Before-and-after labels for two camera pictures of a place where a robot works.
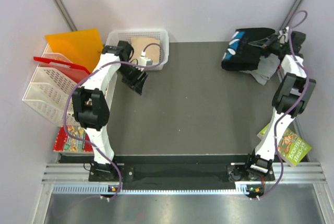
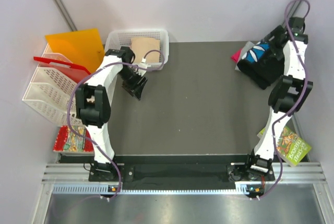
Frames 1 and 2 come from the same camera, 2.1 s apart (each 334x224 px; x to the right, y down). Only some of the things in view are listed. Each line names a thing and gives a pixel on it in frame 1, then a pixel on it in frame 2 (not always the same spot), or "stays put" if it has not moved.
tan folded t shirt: (152, 50) stays put
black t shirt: (240, 55) -> (259, 66)
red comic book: (64, 143) stays put
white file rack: (50, 92) stays put
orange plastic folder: (84, 47) stays put
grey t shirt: (266, 67) -> (246, 47)
